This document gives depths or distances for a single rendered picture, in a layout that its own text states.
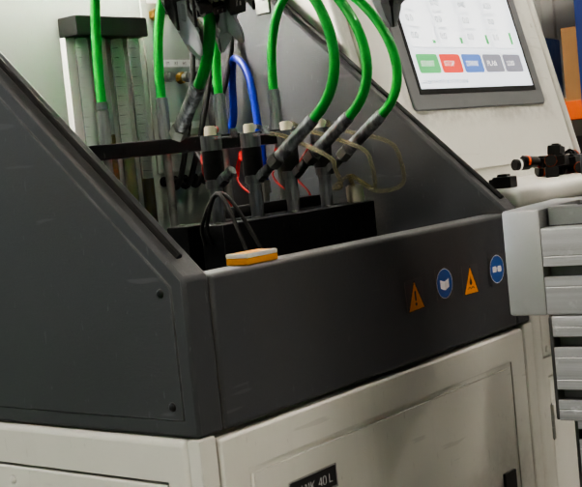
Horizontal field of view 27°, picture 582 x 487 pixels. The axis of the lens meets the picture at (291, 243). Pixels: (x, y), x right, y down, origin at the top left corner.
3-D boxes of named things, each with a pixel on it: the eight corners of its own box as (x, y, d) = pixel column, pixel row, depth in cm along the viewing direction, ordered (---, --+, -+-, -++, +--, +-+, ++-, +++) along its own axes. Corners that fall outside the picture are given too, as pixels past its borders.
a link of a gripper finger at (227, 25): (235, 75, 139) (221, 14, 132) (216, 45, 142) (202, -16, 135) (259, 66, 139) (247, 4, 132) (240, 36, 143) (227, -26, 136)
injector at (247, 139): (278, 285, 164) (263, 130, 163) (250, 286, 167) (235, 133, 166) (291, 282, 166) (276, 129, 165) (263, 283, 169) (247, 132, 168)
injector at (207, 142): (240, 295, 158) (223, 133, 156) (212, 295, 161) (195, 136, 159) (253, 291, 160) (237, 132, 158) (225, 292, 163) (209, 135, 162)
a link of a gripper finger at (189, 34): (191, 87, 137) (190, 21, 131) (173, 57, 141) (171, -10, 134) (217, 81, 138) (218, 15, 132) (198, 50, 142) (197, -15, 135)
